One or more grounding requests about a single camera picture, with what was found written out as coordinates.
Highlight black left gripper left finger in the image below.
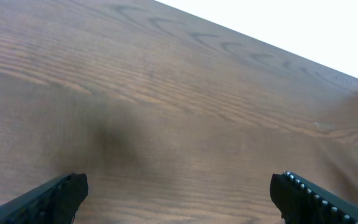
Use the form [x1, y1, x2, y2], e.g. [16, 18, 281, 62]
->
[0, 173, 89, 224]

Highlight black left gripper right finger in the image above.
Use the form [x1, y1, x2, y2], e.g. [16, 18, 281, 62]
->
[270, 171, 358, 224]

